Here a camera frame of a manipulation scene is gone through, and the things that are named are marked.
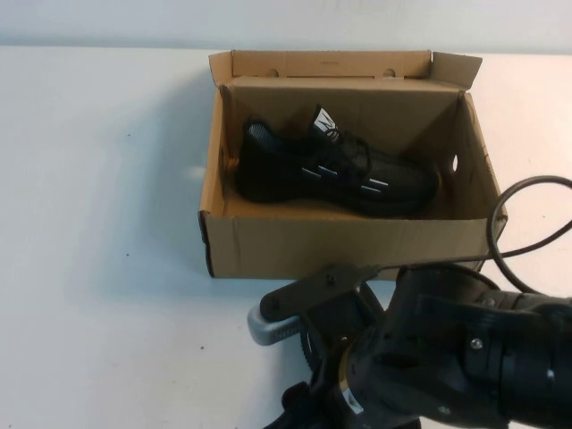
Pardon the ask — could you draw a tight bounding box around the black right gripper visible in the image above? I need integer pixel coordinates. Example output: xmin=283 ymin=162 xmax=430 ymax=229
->
xmin=263 ymin=379 xmax=358 ymax=429

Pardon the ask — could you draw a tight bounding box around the brown cardboard shoe box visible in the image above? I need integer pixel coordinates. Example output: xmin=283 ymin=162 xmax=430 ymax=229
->
xmin=198 ymin=49 xmax=509 ymax=281

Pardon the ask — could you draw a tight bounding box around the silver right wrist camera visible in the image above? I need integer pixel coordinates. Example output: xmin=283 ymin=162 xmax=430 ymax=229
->
xmin=247 ymin=307 xmax=306 ymax=348

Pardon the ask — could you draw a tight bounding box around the black right camera cable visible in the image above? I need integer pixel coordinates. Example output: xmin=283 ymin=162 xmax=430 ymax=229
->
xmin=370 ymin=175 xmax=572 ymax=299

